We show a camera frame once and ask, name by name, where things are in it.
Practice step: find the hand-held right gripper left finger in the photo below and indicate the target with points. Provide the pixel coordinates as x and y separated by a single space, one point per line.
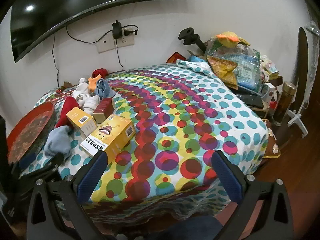
92 175

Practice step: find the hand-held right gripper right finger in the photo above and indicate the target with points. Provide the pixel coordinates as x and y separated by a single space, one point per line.
227 177

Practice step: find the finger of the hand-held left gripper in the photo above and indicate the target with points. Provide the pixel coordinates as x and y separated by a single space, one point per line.
56 161
25 162

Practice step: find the light blue sock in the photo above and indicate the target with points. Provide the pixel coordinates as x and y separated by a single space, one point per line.
57 140

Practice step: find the red round tray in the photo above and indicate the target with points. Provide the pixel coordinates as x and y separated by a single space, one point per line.
30 130

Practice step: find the large yellow cartoon box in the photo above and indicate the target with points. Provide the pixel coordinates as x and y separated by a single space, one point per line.
112 135

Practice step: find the small yellow box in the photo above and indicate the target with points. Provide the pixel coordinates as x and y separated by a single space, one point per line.
80 120

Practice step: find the red sock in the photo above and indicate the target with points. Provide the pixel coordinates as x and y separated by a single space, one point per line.
67 107

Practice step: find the dark red box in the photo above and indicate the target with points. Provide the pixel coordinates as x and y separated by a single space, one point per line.
103 106

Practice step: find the denim blue sock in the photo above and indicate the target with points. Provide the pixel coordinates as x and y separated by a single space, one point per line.
102 88

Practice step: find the orange toy figure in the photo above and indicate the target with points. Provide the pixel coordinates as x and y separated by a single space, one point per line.
92 81

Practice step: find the brown flowered cushion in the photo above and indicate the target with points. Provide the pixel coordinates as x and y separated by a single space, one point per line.
272 145

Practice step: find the small red foil packet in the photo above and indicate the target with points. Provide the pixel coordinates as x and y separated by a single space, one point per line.
63 86

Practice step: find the colourful polka dot cloth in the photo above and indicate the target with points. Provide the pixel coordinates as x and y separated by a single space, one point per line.
175 120

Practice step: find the black flat case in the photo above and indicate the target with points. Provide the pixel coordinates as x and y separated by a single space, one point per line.
247 98

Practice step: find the small white sock ball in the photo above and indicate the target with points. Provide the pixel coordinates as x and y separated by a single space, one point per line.
82 81

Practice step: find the white stand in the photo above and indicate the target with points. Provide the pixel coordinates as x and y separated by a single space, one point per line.
297 117

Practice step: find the white small box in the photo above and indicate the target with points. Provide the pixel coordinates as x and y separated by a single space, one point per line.
271 92

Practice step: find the gold thermos bottle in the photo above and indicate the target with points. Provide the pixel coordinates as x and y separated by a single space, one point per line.
286 100

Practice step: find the red rolled cloth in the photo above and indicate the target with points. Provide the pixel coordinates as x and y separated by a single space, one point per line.
98 72

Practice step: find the blue snack bag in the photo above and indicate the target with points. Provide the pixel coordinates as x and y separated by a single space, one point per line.
247 72

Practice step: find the blue cloth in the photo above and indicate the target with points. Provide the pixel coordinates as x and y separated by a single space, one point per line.
197 58

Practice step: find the red orange box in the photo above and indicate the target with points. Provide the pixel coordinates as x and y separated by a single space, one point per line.
175 56

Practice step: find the yellow orange plush toy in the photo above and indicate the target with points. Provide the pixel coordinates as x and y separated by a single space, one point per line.
230 38

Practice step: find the black power adapter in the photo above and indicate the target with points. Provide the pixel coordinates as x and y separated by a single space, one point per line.
116 30

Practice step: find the black plug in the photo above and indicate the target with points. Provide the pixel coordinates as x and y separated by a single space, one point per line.
130 32

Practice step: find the black curved television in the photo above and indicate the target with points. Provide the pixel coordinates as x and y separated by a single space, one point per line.
100 0

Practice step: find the white wall socket plate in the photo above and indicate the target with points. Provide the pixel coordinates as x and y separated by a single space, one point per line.
105 46

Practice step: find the black clamp mount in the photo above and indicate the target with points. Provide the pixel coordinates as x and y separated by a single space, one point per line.
187 35

